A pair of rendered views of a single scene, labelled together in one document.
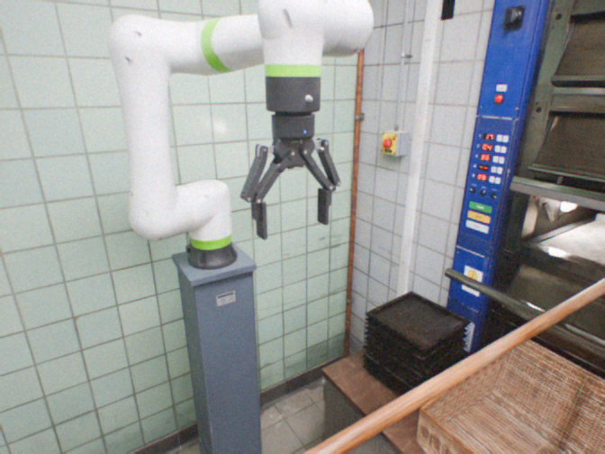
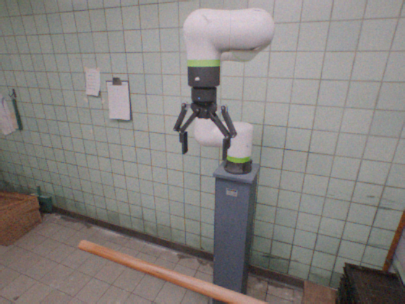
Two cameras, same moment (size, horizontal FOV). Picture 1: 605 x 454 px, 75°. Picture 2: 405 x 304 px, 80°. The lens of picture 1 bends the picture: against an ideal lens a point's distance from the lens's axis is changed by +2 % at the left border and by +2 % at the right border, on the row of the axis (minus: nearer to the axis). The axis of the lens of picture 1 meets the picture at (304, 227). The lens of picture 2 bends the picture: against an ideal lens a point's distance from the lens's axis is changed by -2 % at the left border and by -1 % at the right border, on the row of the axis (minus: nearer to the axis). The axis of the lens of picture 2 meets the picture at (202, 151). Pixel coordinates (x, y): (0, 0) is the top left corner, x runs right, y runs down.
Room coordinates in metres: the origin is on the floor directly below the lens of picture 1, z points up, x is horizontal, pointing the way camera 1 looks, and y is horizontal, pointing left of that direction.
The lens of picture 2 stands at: (0.26, -0.57, 1.75)
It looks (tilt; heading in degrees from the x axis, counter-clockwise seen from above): 21 degrees down; 55
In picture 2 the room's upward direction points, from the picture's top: straight up
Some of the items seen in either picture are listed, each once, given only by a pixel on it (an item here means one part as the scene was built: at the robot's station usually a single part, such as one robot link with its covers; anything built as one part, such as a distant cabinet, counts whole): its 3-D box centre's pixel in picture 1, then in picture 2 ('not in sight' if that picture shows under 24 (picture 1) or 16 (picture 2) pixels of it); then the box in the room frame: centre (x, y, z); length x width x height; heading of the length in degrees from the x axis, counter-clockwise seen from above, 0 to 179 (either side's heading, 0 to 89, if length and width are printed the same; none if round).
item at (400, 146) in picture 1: (394, 142); not in sight; (1.75, -0.40, 1.46); 0.10 x 0.07 x 0.10; 33
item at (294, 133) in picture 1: (293, 140); (204, 103); (0.68, 0.02, 1.63); 0.08 x 0.07 x 0.09; 123
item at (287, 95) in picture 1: (292, 95); (204, 77); (0.69, 0.02, 1.70); 0.12 x 0.09 x 0.06; 33
